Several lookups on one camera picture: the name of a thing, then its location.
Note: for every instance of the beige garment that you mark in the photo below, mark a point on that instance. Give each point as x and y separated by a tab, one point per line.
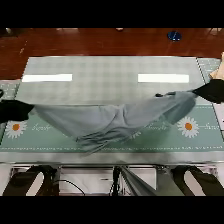
219	70

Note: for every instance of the silver frame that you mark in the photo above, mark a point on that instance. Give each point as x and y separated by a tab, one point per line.
140	187

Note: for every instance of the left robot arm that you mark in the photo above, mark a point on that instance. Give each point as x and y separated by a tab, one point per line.
13	110

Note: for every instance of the blue round object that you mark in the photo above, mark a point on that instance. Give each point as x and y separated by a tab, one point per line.
174	35

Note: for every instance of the grey T-shirt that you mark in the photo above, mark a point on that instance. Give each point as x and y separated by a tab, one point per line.
110	121

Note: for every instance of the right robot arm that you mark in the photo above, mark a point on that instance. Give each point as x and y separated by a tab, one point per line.
213	91

